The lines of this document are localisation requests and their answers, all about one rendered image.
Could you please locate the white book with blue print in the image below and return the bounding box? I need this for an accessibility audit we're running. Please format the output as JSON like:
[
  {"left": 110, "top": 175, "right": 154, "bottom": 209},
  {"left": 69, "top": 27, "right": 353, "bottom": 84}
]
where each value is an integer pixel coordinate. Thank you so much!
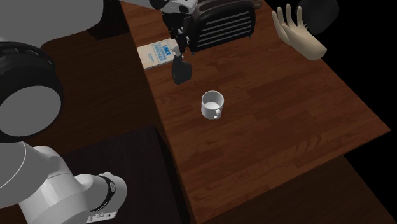
[{"left": 136, "top": 39, "right": 175, "bottom": 71}]

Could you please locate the black toaster with pale slots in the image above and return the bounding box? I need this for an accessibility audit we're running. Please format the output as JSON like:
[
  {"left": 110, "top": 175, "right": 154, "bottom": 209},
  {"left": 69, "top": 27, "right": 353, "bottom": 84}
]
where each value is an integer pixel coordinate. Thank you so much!
[{"left": 185, "top": 0, "right": 257, "bottom": 54}]

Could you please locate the white mug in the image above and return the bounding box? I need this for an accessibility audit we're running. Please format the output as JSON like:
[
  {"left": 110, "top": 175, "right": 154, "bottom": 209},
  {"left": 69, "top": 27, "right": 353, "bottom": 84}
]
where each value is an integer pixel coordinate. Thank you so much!
[{"left": 200, "top": 90, "right": 225, "bottom": 121}]

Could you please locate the beige hand figure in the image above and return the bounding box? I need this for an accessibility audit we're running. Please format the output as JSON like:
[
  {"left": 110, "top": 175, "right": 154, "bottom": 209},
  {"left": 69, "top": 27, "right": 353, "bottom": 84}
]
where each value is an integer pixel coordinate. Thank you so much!
[{"left": 271, "top": 3, "right": 328, "bottom": 61}]

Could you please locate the brown wooden table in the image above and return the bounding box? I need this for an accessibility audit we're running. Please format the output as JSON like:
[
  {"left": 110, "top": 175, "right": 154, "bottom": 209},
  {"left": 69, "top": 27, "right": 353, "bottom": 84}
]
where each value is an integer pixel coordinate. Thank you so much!
[{"left": 119, "top": 0, "right": 392, "bottom": 224}]

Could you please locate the black round pot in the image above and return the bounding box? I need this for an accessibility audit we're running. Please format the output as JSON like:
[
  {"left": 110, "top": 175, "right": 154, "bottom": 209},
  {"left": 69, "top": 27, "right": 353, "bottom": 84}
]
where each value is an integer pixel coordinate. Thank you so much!
[{"left": 295, "top": 0, "right": 340, "bottom": 36}]

